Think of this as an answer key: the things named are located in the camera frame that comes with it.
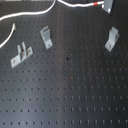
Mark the right grey cable clip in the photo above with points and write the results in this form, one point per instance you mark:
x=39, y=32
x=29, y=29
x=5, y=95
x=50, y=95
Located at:
x=113, y=38

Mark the middle grey cable clip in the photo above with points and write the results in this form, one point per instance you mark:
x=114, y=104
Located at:
x=45, y=34

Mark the left grey cable clip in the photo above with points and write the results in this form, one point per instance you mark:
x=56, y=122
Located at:
x=23, y=54

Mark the grey cable clip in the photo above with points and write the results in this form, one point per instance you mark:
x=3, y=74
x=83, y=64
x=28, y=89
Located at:
x=23, y=54
x=113, y=38
x=45, y=34

